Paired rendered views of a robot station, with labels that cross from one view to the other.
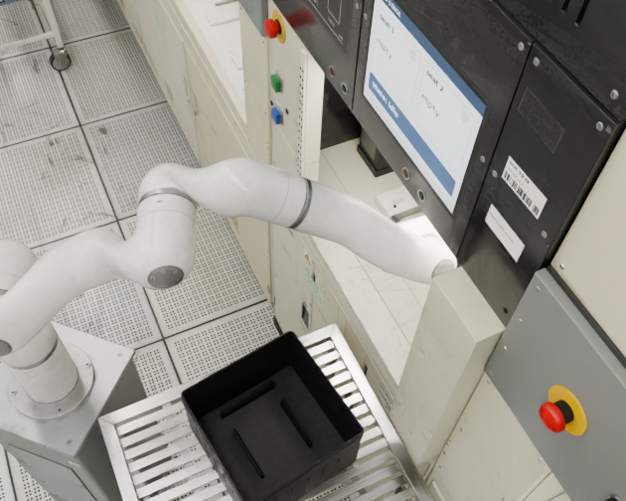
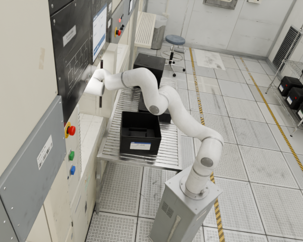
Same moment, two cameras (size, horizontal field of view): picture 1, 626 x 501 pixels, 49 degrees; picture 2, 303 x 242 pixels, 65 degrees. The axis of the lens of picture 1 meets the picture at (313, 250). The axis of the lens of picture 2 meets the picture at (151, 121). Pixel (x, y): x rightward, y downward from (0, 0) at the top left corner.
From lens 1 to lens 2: 185 cm
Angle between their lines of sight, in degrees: 85
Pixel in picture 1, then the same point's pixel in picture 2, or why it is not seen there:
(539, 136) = not seen: outside the picture
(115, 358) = (171, 183)
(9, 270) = (208, 142)
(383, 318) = (89, 134)
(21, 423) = not seen: hidden behind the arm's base
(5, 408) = (209, 186)
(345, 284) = (90, 148)
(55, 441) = not seen: hidden behind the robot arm
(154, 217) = (167, 90)
